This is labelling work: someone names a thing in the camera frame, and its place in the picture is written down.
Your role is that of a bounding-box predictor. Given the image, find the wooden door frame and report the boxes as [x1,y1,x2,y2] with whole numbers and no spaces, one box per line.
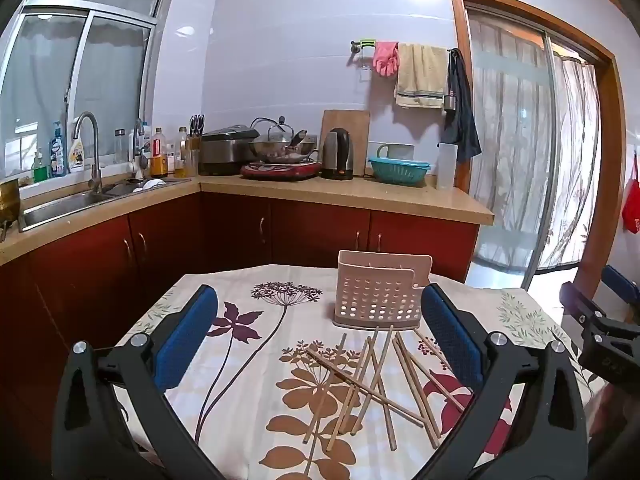
[448,0,628,306]

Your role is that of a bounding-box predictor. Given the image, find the steel wok with lid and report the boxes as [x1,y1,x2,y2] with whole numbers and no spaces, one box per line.
[248,116,319,165]

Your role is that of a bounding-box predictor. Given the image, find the translucent plastic container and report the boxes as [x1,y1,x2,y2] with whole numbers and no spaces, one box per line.
[436,142,459,191]

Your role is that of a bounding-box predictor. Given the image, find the sheer patterned curtain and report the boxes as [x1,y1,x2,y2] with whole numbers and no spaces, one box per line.
[467,15,601,271]

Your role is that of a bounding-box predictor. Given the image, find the pale green measuring cup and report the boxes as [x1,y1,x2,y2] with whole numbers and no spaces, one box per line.
[376,143,415,161]

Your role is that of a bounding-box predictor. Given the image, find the dark hanging cloth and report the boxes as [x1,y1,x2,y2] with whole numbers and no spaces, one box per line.
[441,49,482,162]

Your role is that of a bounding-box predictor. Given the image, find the pink rubber gloves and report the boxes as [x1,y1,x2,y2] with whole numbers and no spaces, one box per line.
[372,41,400,77]

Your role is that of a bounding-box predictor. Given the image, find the amber oil bottle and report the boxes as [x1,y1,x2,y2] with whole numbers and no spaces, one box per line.
[150,127,169,178]

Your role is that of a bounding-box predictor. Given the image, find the red induction cooker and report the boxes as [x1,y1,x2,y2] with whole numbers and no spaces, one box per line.
[241,159,322,181]

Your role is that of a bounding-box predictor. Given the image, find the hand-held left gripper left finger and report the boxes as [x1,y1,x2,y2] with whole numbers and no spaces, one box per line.
[52,284,221,480]

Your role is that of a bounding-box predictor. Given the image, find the aluminium sliding window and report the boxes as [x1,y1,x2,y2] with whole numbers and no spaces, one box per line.
[0,0,181,186]

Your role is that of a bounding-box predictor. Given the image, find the black steel electric kettle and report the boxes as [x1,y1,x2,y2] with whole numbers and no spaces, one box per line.
[320,128,355,180]

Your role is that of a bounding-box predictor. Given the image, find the red hanging bag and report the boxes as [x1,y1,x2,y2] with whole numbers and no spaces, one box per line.
[621,152,640,235]

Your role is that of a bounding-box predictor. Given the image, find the wooden cutting board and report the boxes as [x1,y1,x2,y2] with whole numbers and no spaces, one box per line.
[320,109,371,176]

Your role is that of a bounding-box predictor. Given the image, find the wall towel rail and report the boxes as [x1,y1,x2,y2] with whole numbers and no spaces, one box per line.
[350,39,461,57]

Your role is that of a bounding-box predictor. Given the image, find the white cleaner bottle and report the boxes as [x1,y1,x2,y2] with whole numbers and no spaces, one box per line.
[67,132,86,173]

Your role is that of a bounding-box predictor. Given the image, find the beige perforated utensil holder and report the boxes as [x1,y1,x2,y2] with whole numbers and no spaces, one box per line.
[332,250,433,328]

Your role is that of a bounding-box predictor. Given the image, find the beige hanging towel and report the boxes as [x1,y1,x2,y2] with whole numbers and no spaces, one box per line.
[394,43,449,110]

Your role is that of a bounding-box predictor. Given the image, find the teal plastic colander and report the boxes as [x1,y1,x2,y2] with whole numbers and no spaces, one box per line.
[368,156,432,184]

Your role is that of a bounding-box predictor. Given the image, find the stainless steel sink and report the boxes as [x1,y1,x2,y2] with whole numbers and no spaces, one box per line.
[20,177,193,233]

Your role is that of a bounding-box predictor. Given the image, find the small water tap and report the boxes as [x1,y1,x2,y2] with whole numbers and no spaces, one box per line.
[131,119,149,172]

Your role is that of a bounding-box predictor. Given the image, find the bunch of wooden chopsticks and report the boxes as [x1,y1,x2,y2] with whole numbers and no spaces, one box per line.
[302,325,466,453]

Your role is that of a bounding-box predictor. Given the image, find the floral printed tablecloth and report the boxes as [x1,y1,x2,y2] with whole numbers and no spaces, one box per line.
[115,262,608,480]

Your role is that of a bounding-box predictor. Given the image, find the curved steel kitchen faucet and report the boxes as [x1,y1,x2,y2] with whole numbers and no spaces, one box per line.
[72,111,103,195]

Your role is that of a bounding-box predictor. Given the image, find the blue dish soap bottle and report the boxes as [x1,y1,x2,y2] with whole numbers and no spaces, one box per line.
[50,121,67,177]

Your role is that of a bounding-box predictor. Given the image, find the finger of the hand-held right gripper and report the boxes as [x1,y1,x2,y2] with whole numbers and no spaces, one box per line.
[559,281,608,323]
[602,265,640,306]

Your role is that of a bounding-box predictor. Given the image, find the silver rice cooker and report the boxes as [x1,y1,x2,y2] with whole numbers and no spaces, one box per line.
[199,125,261,177]

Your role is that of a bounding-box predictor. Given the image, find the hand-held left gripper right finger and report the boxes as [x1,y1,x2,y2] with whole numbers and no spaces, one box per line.
[415,282,591,480]

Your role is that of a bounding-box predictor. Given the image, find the knife block with scissors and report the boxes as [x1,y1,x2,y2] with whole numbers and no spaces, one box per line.
[187,114,206,151]

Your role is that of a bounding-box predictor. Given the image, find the sliding glass door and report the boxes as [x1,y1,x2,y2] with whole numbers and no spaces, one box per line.
[462,2,601,286]

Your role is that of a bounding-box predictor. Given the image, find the brass pot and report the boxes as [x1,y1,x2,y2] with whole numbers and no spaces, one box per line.
[0,178,21,221]

